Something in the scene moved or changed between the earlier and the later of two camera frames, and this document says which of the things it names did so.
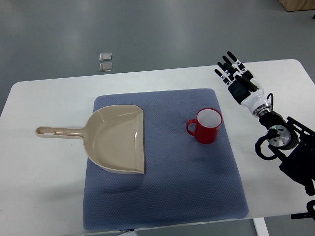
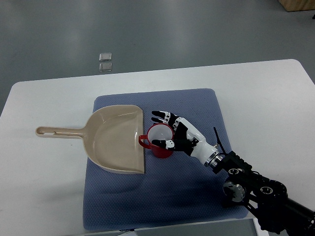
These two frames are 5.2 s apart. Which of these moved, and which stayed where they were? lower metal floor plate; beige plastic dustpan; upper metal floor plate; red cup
Moved: red cup
Stayed: upper metal floor plate; beige plastic dustpan; lower metal floor plate
